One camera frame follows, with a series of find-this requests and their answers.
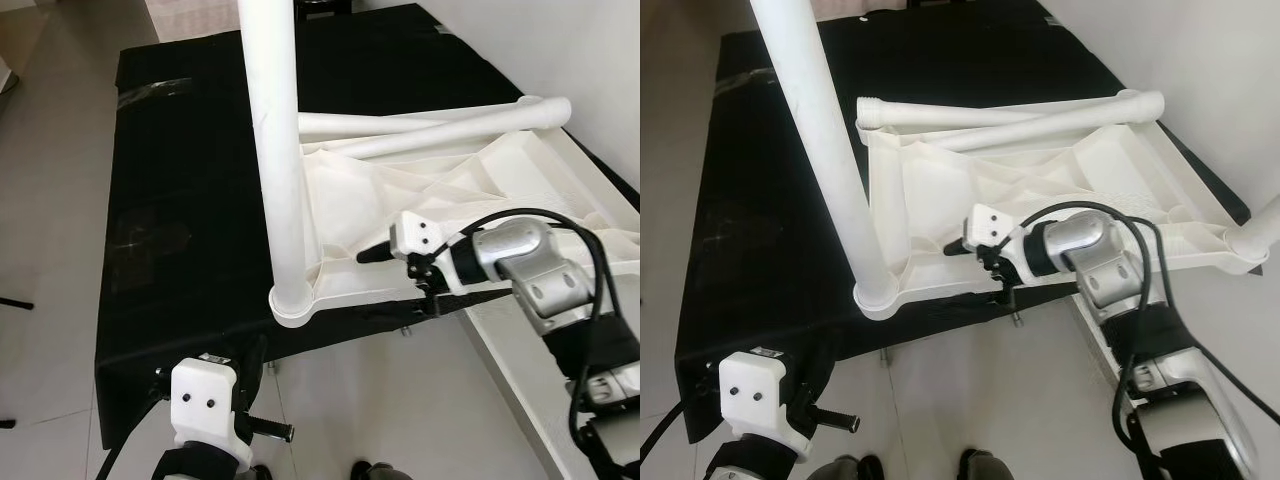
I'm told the clear tape strip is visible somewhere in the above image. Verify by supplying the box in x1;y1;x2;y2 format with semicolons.
712;68;781;96
115;78;191;106

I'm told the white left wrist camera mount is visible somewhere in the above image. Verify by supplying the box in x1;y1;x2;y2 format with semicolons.
718;350;811;463
170;358;253;469

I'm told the white plastic table top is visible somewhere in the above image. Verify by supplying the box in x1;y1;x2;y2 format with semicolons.
852;95;1266;321
270;125;641;329

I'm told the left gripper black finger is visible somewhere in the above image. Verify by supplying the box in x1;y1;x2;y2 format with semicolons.
238;335;271;401
800;335;836;396

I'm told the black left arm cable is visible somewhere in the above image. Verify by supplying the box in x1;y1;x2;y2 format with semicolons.
95;365;176;480
640;395;726;480

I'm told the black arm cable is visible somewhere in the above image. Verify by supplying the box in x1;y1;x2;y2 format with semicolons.
95;365;176;480
440;208;641;480
640;395;726;480
1015;200;1280;480

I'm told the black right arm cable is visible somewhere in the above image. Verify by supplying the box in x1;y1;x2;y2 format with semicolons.
1015;200;1280;480
440;208;641;480

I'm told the black tablecloth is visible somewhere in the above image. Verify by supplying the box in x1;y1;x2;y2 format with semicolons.
675;0;1251;446
95;3;641;451

